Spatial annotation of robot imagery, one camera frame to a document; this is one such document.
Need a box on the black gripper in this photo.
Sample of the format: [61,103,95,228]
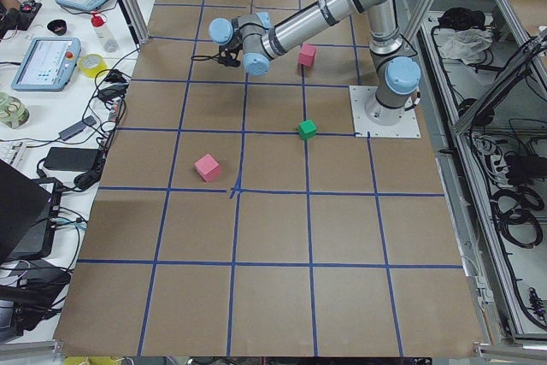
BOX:
[216,42,243,68]

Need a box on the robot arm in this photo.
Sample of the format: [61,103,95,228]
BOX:
[209,0,421,110]

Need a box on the pink foam cube centre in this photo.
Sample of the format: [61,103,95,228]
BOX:
[297,44,317,68]

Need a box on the pink foam cube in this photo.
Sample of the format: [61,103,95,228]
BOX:
[194,154,221,182]
[297,44,317,68]

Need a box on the green foam cube near left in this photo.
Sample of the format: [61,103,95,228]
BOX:
[297,119,317,140]

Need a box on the white squeeze bottle red cap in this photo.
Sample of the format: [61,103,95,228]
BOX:
[91,12,119,53]

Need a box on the pink foam cube far left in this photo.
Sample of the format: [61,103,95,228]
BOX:
[194,154,221,182]

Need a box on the black bowl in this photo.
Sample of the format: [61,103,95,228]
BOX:
[47,19,68,36]

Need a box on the teach pendant near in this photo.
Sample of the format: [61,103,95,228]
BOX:
[11,37,81,91]

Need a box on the black laptop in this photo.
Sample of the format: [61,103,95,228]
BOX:
[1,162,62,262]

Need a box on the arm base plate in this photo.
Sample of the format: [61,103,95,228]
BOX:
[349,85,421,138]

